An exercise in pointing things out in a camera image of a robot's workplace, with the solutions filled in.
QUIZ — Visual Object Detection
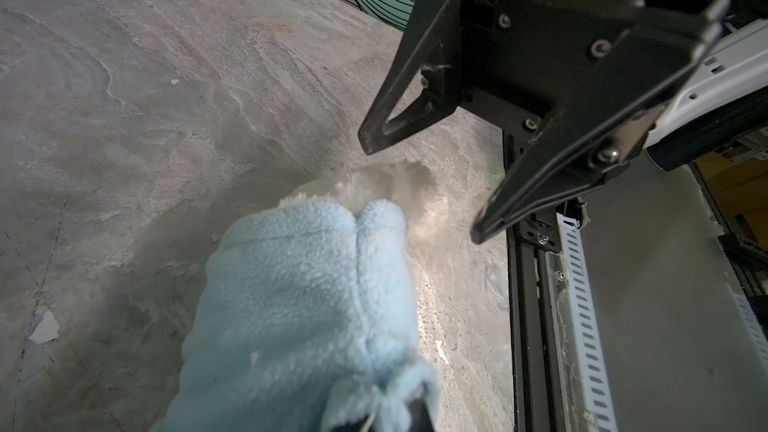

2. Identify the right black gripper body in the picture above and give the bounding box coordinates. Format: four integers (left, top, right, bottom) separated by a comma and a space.
460, 0, 767, 132

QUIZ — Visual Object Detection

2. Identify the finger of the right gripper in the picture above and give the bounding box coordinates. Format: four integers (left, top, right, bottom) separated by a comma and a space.
358, 0, 462, 155
471, 0, 730, 244

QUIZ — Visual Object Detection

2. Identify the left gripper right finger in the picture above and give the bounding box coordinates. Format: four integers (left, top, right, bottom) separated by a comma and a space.
408, 395, 435, 432

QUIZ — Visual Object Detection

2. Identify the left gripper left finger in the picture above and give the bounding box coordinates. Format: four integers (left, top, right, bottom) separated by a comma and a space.
332, 417, 369, 432

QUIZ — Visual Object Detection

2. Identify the light blue teddy hoodie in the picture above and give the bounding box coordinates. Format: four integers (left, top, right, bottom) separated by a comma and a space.
156, 200, 440, 431

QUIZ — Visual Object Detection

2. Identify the white teddy bear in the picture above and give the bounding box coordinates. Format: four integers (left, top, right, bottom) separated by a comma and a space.
279, 160, 449, 245

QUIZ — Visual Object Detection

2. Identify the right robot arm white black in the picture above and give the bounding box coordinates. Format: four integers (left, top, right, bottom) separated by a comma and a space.
358, 0, 767, 243

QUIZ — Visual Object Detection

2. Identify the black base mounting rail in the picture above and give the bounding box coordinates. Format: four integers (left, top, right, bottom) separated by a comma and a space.
506, 208, 566, 431

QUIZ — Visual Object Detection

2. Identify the white slotted cable duct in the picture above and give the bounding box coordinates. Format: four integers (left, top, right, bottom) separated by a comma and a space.
556, 213, 618, 431

